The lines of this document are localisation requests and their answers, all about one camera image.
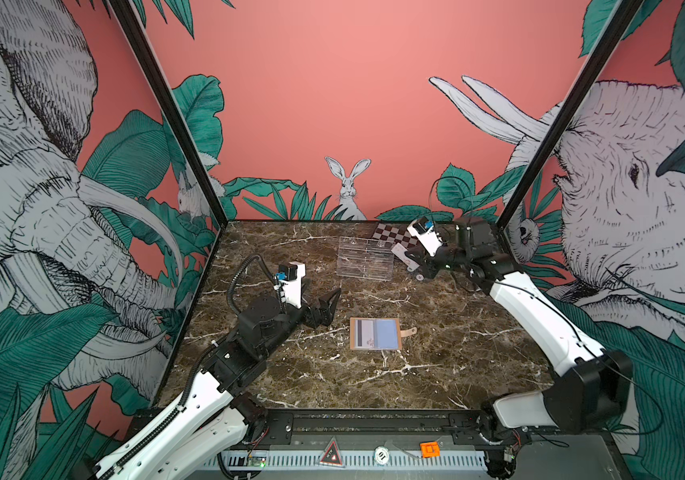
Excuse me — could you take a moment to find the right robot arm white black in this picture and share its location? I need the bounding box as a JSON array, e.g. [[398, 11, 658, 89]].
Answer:
[[407, 215, 633, 434]]

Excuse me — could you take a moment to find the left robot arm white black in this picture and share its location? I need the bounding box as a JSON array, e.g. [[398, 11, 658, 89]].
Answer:
[[92, 289, 342, 479]]

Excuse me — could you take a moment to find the folded checkered chess board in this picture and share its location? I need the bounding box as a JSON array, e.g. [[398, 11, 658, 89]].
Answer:
[[371, 223, 419, 249]]

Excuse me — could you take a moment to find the clear acrylic organizer box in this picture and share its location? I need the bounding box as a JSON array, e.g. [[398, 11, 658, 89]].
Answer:
[[336, 237, 394, 281]]

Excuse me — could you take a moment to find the red warning triangle sticker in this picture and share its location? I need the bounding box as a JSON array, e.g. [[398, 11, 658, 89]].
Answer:
[[318, 437, 344, 468]]

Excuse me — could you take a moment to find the white round button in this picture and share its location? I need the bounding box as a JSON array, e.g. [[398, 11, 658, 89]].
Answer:
[[373, 446, 390, 466]]

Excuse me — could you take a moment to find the orange tag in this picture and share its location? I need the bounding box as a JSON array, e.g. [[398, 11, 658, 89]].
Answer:
[[419, 441, 441, 459]]

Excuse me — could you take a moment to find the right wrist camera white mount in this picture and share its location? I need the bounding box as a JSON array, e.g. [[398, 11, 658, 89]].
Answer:
[[407, 216, 444, 257]]

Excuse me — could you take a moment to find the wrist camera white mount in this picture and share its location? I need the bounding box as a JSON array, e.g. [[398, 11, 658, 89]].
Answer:
[[276, 262, 306, 309], [407, 216, 444, 257]]

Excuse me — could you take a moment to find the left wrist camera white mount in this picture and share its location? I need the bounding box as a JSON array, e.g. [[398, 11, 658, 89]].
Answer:
[[276, 262, 306, 309]]

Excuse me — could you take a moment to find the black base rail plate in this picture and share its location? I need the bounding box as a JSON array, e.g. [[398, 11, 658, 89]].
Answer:
[[119, 407, 613, 448]]

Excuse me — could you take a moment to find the right black frame post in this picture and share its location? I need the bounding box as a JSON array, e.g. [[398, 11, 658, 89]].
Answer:
[[496, 0, 643, 230]]

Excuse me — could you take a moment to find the black frame post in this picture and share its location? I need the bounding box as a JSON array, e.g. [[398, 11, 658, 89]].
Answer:
[[496, 0, 643, 230], [110, 0, 228, 229]]

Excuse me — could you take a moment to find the left black frame post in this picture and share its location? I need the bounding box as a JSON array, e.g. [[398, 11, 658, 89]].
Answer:
[[110, 0, 228, 229]]

